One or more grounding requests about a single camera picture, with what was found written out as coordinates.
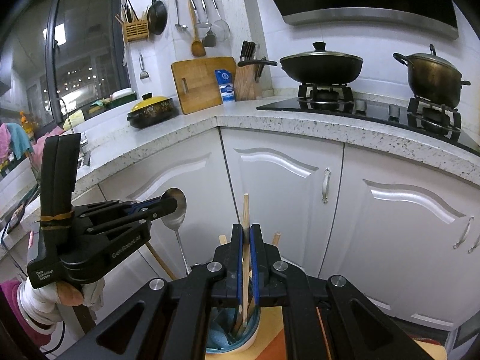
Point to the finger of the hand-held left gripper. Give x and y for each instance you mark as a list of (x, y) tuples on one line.
[(150, 206), (127, 230)]

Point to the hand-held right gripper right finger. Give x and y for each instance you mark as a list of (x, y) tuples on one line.
[(255, 270)]

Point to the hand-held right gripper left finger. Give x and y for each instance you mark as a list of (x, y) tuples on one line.
[(240, 270)]

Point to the large steel spoon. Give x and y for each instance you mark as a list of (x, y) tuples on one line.
[(176, 210)]

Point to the pale wooden chopstick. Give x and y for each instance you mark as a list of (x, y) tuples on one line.
[(246, 210), (223, 239)]

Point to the brown wooden chopstick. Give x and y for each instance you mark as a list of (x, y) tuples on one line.
[(276, 237), (161, 260)]

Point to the floral utensil holder teal rim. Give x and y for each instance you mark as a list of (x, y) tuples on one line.
[(249, 339)]

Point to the person's left forearm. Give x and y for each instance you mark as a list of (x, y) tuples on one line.
[(15, 318)]

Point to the person's left hand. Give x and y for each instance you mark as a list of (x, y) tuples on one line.
[(48, 303)]

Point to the white cabinet door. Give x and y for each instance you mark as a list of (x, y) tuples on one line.
[(277, 195), (393, 240), (180, 180)]

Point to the pink dish cloth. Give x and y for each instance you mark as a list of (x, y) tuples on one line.
[(4, 138), (35, 157)]

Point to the chrome faucet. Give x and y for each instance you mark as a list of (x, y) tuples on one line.
[(84, 150)]

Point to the black casserole yellow lid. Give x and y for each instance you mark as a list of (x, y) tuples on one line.
[(150, 114)]

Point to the blue dish cloth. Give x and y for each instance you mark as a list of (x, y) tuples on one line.
[(18, 138)]

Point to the green white box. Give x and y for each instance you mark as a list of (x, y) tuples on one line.
[(123, 97)]

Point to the green cloth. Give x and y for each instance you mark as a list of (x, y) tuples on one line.
[(99, 105)]

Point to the yellow sponge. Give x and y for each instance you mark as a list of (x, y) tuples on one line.
[(73, 120)]

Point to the orange detergent bottle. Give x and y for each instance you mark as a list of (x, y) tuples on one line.
[(25, 127)]

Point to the wooden cutting board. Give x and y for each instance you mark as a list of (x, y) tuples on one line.
[(198, 86)]

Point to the hanging steel scraper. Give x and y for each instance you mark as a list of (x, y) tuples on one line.
[(143, 73)]

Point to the blue white pouch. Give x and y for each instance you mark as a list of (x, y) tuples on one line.
[(226, 88)]

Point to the wooden knife block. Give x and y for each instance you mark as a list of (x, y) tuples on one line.
[(245, 82)]

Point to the wooden spatula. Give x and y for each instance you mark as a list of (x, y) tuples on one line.
[(197, 48)]

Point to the black gas stove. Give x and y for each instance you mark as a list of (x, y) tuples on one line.
[(285, 105)]

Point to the dark window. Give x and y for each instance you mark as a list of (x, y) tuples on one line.
[(86, 45)]

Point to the bamboo utensil basket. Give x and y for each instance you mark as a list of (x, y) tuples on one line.
[(135, 32)]

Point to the steel slotted turner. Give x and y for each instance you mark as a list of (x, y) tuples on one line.
[(210, 39)]

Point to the steel ladle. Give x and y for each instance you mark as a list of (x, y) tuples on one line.
[(180, 27)]

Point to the black frying pan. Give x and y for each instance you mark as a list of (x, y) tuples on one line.
[(156, 17)]

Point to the steel mesh strainer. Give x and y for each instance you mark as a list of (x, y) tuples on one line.
[(222, 30)]

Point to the steel stove knob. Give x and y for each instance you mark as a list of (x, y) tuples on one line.
[(394, 112), (360, 107)]

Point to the bunch of dark chopsticks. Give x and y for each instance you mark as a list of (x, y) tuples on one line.
[(129, 11)]

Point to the black wok with lid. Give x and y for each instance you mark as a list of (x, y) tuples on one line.
[(320, 69)]

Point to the brass pot with lid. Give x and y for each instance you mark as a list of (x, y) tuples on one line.
[(431, 78)]

